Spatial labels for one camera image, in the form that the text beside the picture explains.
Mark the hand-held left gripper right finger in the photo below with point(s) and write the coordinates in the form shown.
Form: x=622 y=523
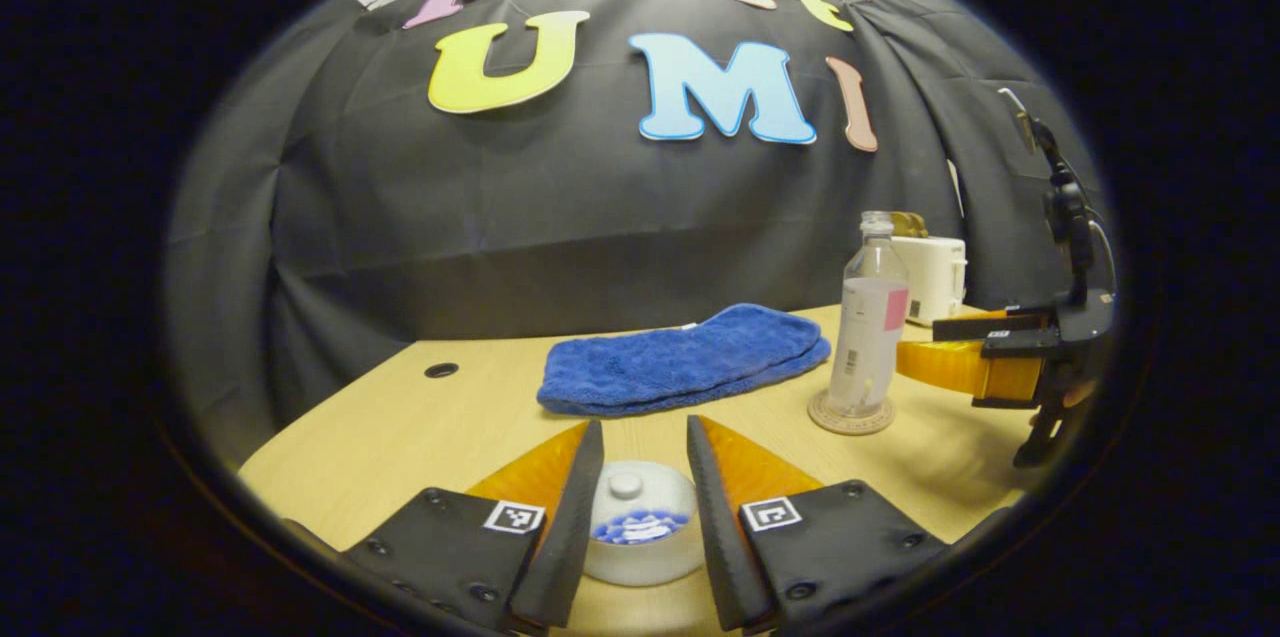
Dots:
x=715 y=527

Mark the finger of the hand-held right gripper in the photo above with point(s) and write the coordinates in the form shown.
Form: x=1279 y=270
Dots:
x=975 y=327
x=960 y=367

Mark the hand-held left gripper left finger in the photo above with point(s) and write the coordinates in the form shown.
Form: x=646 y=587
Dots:
x=570 y=527

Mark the white ceramic teacup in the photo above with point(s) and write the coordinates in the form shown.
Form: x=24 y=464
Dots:
x=640 y=565

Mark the clear plastic water bottle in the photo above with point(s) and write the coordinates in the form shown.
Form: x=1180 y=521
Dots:
x=868 y=337

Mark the round wooden coaster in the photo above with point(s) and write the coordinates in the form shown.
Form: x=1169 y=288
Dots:
x=850 y=424

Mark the white toaster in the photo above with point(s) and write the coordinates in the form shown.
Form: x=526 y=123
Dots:
x=935 y=277

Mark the brown bread slice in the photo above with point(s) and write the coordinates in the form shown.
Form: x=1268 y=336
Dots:
x=910 y=225

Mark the blue folded towel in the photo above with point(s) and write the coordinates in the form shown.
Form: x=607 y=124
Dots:
x=680 y=362

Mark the black backdrop cloth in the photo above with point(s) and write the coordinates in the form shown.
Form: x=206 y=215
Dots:
x=560 y=217

